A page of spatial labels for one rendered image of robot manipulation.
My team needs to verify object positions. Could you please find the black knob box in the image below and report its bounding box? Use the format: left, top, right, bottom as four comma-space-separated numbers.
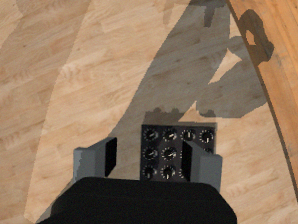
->
139, 125, 215, 182

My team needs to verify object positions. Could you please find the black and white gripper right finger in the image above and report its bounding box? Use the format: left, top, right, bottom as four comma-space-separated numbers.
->
181, 141, 223, 193

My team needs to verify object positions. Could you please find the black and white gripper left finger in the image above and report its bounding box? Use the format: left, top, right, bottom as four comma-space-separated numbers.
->
73, 137, 117, 184

